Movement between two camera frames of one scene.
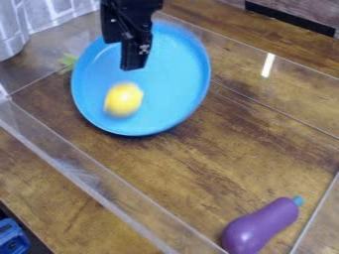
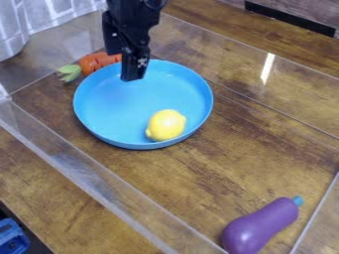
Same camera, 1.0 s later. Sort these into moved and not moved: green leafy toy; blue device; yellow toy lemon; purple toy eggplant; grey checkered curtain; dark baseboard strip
Moved: green leafy toy; yellow toy lemon
Not moved: purple toy eggplant; dark baseboard strip; grey checkered curtain; blue device
